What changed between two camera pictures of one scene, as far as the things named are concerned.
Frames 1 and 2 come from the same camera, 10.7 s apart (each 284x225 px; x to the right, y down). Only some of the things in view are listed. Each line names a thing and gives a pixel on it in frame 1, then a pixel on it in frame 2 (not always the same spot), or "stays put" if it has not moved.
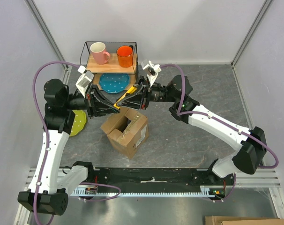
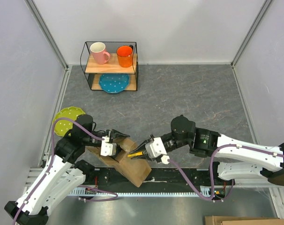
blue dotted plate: x=114 y=82 stays put
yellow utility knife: x=131 y=90 → x=135 y=153
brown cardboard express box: x=127 y=131 → x=135 y=170
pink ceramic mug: x=100 y=56 stays put
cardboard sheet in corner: x=220 y=220 stays put
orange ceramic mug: x=124 y=55 stays put
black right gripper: x=135 y=100 → x=142 y=146
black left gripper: x=93 y=93 → x=115 y=133
